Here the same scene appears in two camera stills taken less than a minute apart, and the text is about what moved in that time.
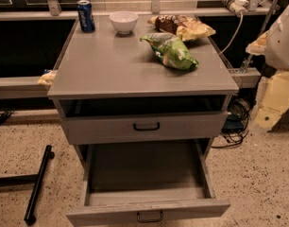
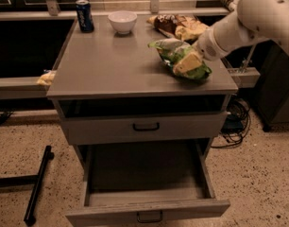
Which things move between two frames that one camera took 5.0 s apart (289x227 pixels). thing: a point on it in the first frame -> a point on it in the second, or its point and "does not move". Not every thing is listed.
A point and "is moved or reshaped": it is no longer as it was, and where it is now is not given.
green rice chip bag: (171, 51) is moved or reshaped
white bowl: (124, 22) does not move
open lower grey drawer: (150, 180) does not move
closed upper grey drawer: (144, 128) does not move
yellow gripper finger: (277, 95) -> (209, 48)
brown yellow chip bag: (185, 27) does not move
